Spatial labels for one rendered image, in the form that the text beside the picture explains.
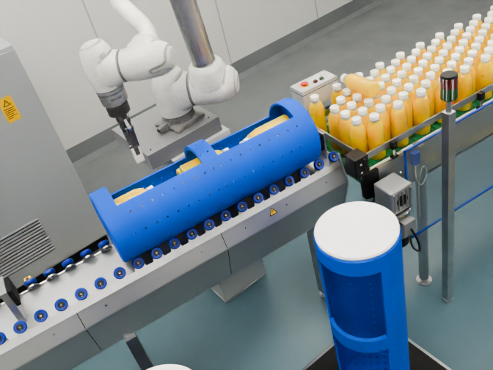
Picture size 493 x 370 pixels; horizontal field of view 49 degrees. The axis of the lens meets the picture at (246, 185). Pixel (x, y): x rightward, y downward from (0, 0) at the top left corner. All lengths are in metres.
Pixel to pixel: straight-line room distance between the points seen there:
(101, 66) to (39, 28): 2.80
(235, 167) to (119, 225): 0.47
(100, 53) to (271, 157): 0.73
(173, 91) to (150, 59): 0.76
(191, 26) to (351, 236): 1.05
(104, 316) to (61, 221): 1.56
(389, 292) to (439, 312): 1.05
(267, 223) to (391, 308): 0.60
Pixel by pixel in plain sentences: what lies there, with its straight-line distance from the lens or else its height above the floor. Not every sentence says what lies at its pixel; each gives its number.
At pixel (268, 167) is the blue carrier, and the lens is 2.03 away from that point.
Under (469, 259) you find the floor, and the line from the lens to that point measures 3.14.
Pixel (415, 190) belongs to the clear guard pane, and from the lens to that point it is 2.44.
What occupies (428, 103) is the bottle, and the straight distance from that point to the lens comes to 2.39.
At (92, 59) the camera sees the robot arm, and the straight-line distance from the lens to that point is 1.73.
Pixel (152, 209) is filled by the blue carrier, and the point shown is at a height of 1.16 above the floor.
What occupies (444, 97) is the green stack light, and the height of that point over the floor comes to 1.18.
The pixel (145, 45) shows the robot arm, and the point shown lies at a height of 1.71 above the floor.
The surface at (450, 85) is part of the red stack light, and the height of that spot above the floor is 1.23.
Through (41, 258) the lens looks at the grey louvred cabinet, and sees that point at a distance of 3.64.
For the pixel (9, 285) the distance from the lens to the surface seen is 2.06.
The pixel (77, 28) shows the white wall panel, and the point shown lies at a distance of 4.59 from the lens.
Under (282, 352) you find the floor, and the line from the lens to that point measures 2.81.
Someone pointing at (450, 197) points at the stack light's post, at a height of 0.69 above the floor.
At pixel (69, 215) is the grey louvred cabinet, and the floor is 0.37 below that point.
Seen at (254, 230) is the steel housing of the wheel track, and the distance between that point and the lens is 2.15.
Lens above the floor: 2.26
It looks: 36 degrees down
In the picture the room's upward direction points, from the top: 15 degrees counter-clockwise
